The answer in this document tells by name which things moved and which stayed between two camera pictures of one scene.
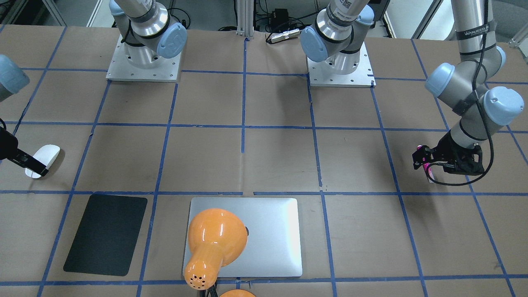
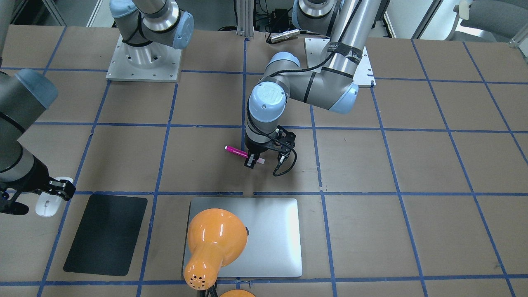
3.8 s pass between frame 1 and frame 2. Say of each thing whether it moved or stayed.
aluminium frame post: stayed
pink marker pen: moved
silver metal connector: stayed
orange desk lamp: stayed
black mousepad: stayed
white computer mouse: moved
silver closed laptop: stayed
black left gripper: moved
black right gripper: moved
